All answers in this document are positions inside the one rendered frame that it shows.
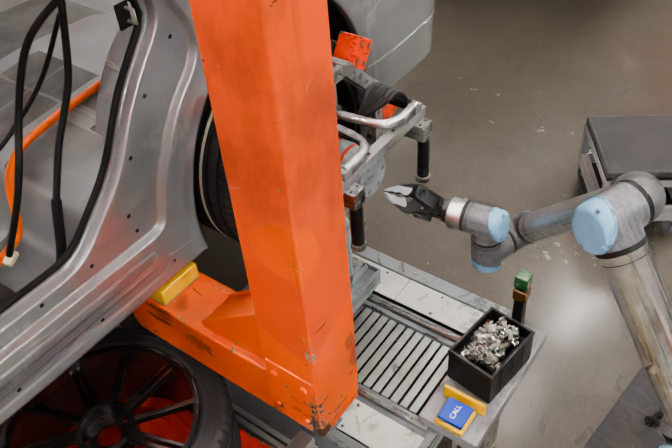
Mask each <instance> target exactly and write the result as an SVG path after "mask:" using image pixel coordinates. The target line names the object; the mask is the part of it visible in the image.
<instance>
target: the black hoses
mask: <svg viewBox="0 0 672 448"><path fill-rule="evenodd" d="M411 102H412V100H411V99H408V97H407V96H406V94H405V93H403V92H402V91H400V90H394V89H393V88H392V87H391V86H389V85H388V84H386V83H380V82H373V83H371V84H370V85H369V86H368V87H367V89H366V91H365V94H364V96H363V99H362V101H361V104H360V107H359V109H358V110H357V111H354V112H353V113H354V114H357V115H361V116H365V117H369V118H372V116H369V115H371V114H373V113H374V112H376V111H378V110H379V109H381V108H382V107H384V106H385V105H387V104H391V105H394V106H397V107H400V108H403V109H405V108H406V107H407V106H408V105H409V104H410V103H411Z"/></svg>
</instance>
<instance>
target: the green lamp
mask: <svg viewBox="0 0 672 448"><path fill-rule="evenodd" d="M532 281H533V273H530V272H528V271H525V270H523V269H520V270H519V271H518V273H517V274H516V276H515V278H514V287H517V288H519V289H521V290H524V291H527V290H528V288H529V287H530V286H531V284H532Z"/></svg>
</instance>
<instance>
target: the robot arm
mask: <svg viewBox="0 0 672 448"><path fill-rule="evenodd" d="M389 193H395V194H401V195H403V196H405V197H409V196H410V197H411V198H412V199H411V201H410V202H408V201H407V199H406V198H403V197H400V198H399V197H396V196H395V195H391V194H389ZM383 194H384V196H385V197H386V198H387V199H388V200H389V201H390V202H391V203H392V204H393V205H395V206H396V207H397V208H398V209H399V210H401V211H402V212H404V213H406V214H413V216H414V217H415V218H419V219H422V220H426V221H429V222H431V219H432V217H435V218H439V219H441V221H442V222H445V224H446V226H447V227H450V228H453V229H457V230H460V231H464V232H467V233H471V254H470V257H471V262H472V265H473V266H474V267H475V268H476V269H477V270H479V271H481V272H485V273H492V272H495V271H497V270H499V269H500V267H501V266H502V260H503V259H505V258H506V257H508V256H510V255H511V254H513V253H515V252H516V251H518V250H520V249H521V248H523V247H525V246H526V245H528V244H532V243H536V242H539V241H540V240H544V239H547V238H551V237H555V236H559V235H562V234H566V233H570V232H573V233H574V236H575V238H576V240H577V242H578V243H579V245H583V249H584V250H585V251H587V252H588V253H590V254H593V255H595V256H596V258H597V259H598V260H599V263H600V265H601V267H602V270H603V272H604V274H605V277H606V279H607V282H608V284H609V286H610V289H611V291H612V293H613V296H614V298H615V301H616V303H617V305H618V308H619V310H620V312H621V315H622V317H623V319H624V322H625V324H626V327H627V329H628V331H629V334H630V336H631V338H632V341H633V343H634V346H635V348H636V350H637V353H638V355H639V357H640V360H641V362H642V365H643V367H644V369H645V372H646V374H647V376H648V379H649V381H650V384H651V386H652V388H653V391H654V393H655V395H656V398H657V400H658V403H659V405H660V407H661V410H662V412H663V414H664V416H663V417H662V419H661V421H660V430H661V432H662V435H663V437H664V439H665V443H664V444H663V445H661V446H660V447H659V448H672V301H671V298H670V296H669V293H668V291H667V288H666V286H665V284H664V281H663V279H662V276H661V274H660V271H659V269H658V267H657V264H656V262H655V259H654V257H653V254H652V252H651V250H650V247H649V245H648V239H647V237H646V234H645V232H644V229H643V228H644V227H645V226H647V225H648V224H650V223H651V222H653V221H654V220H655V219H656V218H657V217H658V216H659V215H660V214H661V213H662V211H663V209H664V206H665V203H666V193H665V189H664V187H663V185H662V183H661V182H660V181H659V180H658V179H657V178H656V177H655V176H653V175H651V174H649V173H647V172H642V171H632V172H628V173H625V174H622V175H619V176H617V177H616V178H614V179H613V180H612V182H611V183H610V185H609V186H607V187H604V188H601V189H598V190H595V191H592V192H589V193H586V194H583V195H580V196H577V197H574V198H571V199H568V200H566V201H563V202H560V203H557V204H554V205H551V206H548V207H545V208H542V209H539V210H536V211H524V212H521V213H519V214H518V215H517V216H515V217H514V218H512V219H510V217H509V214H508V212H507V211H505V210H502V209H500V208H498V207H492V206H488V205H484V204H480V203H477V202H473V201H469V200H468V199H467V198H464V199H462V198H457V197H454V198H453V199H449V198H448V199H447V200H446V201H445V199H444V198H443V197H441V196H440V195H438V194H437V193H435V192H434V191H432V190H431V189H429V188H428V187H426V186H425V185H423V184H421V183H415V184H403V185H398V186H393V187H390V188H387V189H385V190H384V191H383ZM444 201H445V203H444ZM408 204H409V205H408ZM415 213H416V214H418V215H421V216H422V217H421V216H418V215H414V214H415ZM423 218H424V219H423ZM429 218H430V219H429Z"/></svg>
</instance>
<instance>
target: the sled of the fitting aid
mask: <svg viewBox="0 0 672 448"><path fill-rule="evenodd" d="M352 258H354V259H356V260H359V261H361V262H363V263H365V273H364V274H363V275H362V276H361V277H360V278H359V279H358V280H357V281H356V283H355V284H354V287H353V288H352V289H351V298H352V310H353V314H354V313H355V312H356V310H357V309H358V308H359V307H360V306H361V305H362V304H363V302H364V301H365V300H366V299H367V298H368V297H369V296H370V294H371V293H372V292H373V291H374V290H375V289H376V288H377V286H378V285H379V284H380V283H381V278H380V269H379V268H377V267H375V266H373V265H371V264H368V263H366V262H364V261H362V260H360V259H357V258H355V257H353V256H352Z"/></svg>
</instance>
